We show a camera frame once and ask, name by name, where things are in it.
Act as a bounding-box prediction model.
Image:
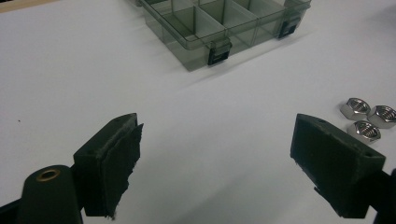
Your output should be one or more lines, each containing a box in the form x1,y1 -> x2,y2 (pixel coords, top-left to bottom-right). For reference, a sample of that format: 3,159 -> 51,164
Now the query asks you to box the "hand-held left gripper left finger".
72,112 -> 145,221

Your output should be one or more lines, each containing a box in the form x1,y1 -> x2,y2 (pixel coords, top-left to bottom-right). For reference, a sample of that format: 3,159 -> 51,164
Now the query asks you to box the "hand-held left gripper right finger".
290,113 -> 387,219

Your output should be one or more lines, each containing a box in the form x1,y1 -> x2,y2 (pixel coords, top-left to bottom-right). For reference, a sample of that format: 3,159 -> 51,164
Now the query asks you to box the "silver hex nut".
339,97 -> 372,121
346,119 -> 382,146
367,105 -> 396,130

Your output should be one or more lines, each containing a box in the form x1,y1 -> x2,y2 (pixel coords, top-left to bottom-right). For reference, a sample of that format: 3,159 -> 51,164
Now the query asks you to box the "clear plastic compartment box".
136,0 -> 313,72

